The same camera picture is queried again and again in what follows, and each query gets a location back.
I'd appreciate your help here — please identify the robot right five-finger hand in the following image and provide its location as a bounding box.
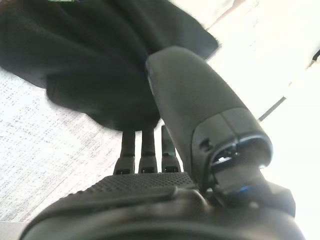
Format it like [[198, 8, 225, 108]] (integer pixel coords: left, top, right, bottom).
[[21, 46, 307, 240]]

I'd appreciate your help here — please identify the black garment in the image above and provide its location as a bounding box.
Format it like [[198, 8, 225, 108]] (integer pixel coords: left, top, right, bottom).
[[0, 0, 222, 132]]

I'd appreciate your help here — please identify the grey striped area rug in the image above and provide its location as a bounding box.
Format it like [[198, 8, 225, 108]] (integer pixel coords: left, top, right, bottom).
[[0, 67, 143, 224]]

